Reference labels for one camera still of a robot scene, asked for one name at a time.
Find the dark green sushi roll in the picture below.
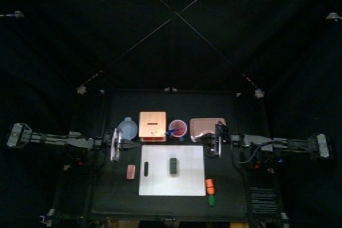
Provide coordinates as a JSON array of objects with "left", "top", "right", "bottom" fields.
[{"left": 168, "top": 157, "right": 180, "bottom": 176}]

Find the pink tray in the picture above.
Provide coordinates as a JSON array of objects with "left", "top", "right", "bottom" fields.
[{"left": 189, "top": 117, "right": 227, "bottom": 143}]

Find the orange wooden box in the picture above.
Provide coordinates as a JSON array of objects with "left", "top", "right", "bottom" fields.
[{"left": 138, "top": 111, "right": 168, "bottom": 143}]

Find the pink cup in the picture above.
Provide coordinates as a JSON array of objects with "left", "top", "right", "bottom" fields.
[{"left": 167, "top": 119, "right": 189, "bottom": 139}]

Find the pink toy food piece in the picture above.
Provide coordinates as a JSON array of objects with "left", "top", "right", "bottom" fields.
[{"left": 126, "top": 164, "right": 136, "bottom": 181}]

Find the blue toy spoon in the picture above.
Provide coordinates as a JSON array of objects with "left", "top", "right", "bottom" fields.
[{"left": 164, "top": 127, "right": 180, "bottom": 139}]

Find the white cutting board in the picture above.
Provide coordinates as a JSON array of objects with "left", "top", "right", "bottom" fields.
[{"left": 138, "top": 144, "right": 207, "bottom": 197}]

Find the orange toy food piece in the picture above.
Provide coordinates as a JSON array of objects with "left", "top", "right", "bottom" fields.
[{"left": 205, "top": 178, "right": 217, "bottom": 196}]

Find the white text label sticker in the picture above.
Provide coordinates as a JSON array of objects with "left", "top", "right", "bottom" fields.
[{"left": 247, "top": 186, "right": 281, "bottom": 220}]

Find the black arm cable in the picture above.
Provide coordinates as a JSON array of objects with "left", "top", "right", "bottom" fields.
[{"left": 237, "top": 140, "right": 274, "bottom": 165}]

